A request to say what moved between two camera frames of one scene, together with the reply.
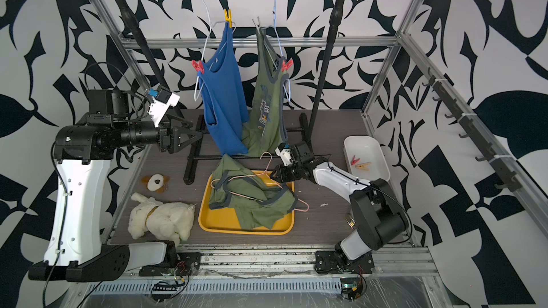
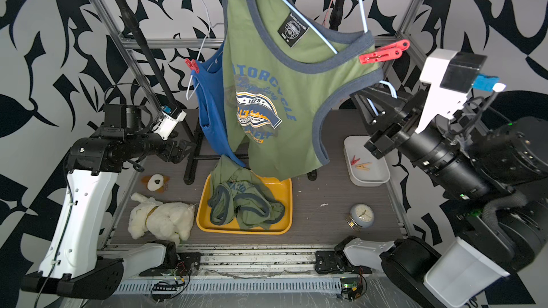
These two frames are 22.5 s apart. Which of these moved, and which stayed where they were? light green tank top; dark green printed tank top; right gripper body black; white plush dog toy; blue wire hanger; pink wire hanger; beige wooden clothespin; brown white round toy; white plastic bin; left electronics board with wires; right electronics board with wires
Moved: pink wire hanger; right gripper body black; blue wire hanger; light green tank top; dark green printed tank top
Stayed: right electronics board with wires; beige wooden clothespin; brown white round toy; white plush dog toy; left electronics board with wires; white plastic bin
